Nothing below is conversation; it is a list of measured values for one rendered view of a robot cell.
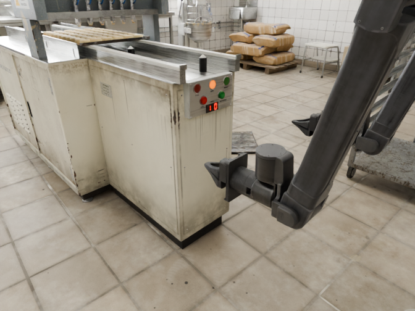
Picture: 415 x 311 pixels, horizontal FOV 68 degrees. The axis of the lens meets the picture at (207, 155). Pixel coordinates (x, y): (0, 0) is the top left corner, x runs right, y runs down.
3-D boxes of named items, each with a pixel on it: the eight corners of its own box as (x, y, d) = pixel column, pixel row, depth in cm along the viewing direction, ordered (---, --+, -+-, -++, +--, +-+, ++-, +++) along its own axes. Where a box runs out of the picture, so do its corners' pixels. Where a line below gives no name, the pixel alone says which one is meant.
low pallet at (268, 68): (219, 63, 552) (219, 57, 547) (247, 58, 601) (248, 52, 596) (274, 75, 475) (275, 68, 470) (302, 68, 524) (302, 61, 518)
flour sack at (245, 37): (245, 44, 504) (246, 33, 496) (227, 42, 531) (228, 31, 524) (272, 41, 545) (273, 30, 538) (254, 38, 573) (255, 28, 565)
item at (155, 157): (110, 195, 192) (83, 45, 151) (155, 175, 213) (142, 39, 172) (181, 256, 148) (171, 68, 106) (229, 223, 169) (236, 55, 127)
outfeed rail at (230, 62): (53, 32, 252) (51, 23, 249) (57, 32, 254) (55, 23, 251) (236, 72, 125) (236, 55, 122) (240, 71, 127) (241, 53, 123)
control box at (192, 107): (183, 116, 119) (182, 81, 112) (226, 103, 133) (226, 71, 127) (189, 119, 116) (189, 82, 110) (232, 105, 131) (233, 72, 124)
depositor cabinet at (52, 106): (18, 142, 262) (-16, 37, 222) (96, 120, 306) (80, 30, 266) (82, 208, 180) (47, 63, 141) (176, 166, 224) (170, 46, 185)
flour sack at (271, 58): (273, 66, 478) (273, 57, 471) (251, 63, 504) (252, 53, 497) (296, 60, 523) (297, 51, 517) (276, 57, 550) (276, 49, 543)
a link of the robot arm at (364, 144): (375, 154, 81) (385, 145, 86) (386, 111, 76) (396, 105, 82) (330, 142, 88) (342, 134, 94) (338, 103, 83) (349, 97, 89)
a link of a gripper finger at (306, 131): (299, 104, 100) (326, 110, 94) (297, 124, 103) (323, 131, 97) (288, 109, 96) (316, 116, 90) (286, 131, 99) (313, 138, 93)
